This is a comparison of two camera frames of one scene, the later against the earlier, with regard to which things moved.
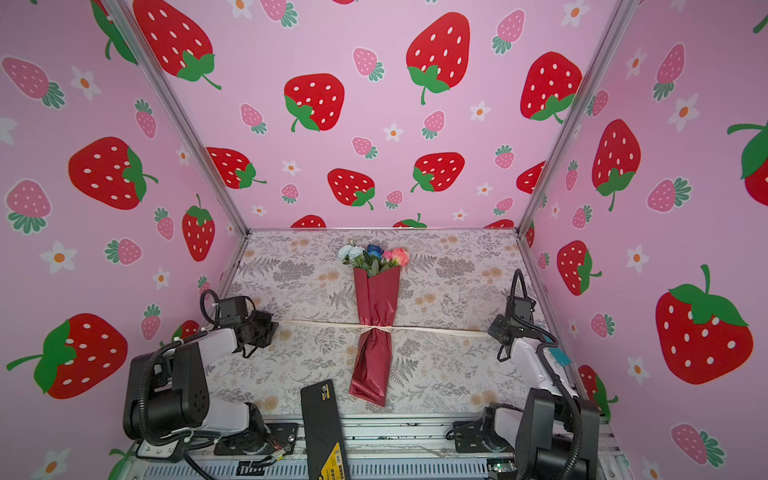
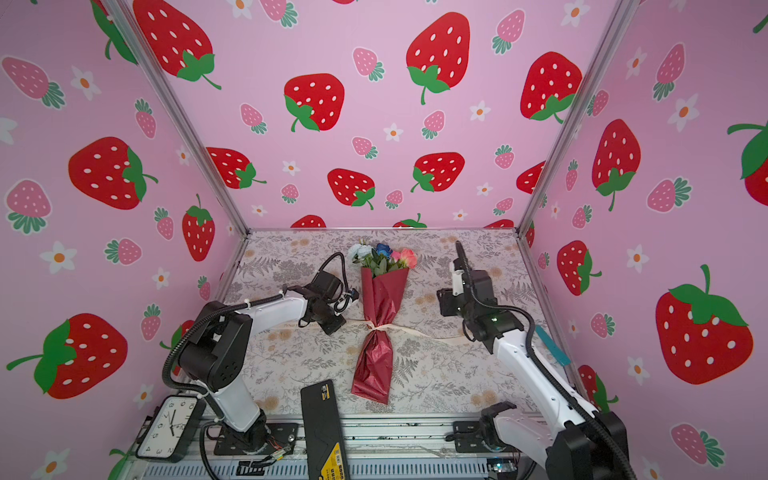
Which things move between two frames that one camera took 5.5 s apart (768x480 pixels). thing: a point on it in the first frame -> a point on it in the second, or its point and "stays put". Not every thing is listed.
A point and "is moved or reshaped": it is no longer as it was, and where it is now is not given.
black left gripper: x=269 y=325 -> x=332 y=328
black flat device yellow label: x=322 y=432 stays put
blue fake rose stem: x=375 y=250 is moved or reshaped
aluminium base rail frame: x=381 y=449 stays put
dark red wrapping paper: x=373 y=353 stays put
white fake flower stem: x=349 y=252 is moved or reshaped
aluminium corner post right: x=619 y=18 stays put
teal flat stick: x=560 y=356 stays put
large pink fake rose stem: x=401 y=255 is moved or reshaped
